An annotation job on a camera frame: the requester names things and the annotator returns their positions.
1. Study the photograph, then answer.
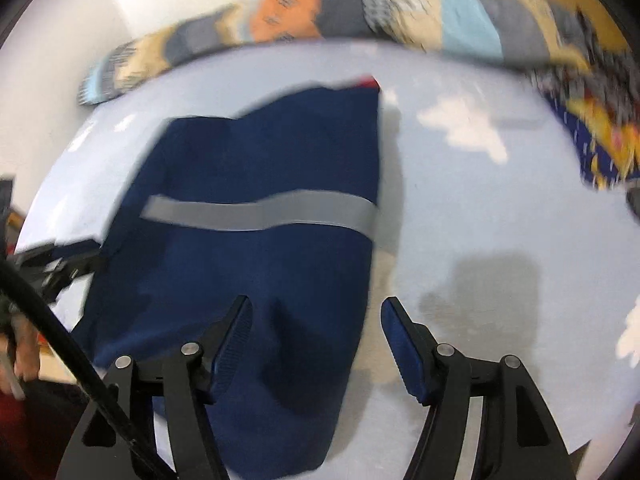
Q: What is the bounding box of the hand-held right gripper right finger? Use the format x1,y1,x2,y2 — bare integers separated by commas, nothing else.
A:
380,296,576,480

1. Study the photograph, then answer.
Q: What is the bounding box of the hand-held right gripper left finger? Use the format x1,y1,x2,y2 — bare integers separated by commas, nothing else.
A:
55,294,253,480

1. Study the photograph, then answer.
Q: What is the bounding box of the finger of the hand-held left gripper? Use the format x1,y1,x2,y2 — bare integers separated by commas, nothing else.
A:
14,237,104,294

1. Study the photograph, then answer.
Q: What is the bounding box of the navy work jacket red collar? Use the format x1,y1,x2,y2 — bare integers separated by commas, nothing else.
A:
72,76,387,476

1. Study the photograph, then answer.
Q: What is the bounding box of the person's left hand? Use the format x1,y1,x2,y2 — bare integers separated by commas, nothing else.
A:
0,321,42,400

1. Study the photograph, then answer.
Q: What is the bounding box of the wooden side table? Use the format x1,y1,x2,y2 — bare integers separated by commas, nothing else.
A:
0,201,27,247

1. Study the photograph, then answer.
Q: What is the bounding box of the dark red cloth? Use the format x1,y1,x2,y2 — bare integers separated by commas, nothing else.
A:
0,379,103,480

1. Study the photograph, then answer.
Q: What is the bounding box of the light blue cloud bedsheet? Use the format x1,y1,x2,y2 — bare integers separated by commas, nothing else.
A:
14,40,640,467

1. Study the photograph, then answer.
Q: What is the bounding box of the blue yellow patterned cloth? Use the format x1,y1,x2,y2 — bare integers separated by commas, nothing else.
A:
546,94,640,192

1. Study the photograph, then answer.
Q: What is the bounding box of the rolled patchwork blanket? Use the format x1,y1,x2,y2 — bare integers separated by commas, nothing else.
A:
75,0,592,107

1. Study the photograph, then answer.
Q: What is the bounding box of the dark floral cloth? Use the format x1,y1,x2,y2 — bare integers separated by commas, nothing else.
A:
525,5,640,127

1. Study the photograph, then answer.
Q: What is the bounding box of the black cable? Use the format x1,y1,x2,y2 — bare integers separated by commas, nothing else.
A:
0,259,175,480

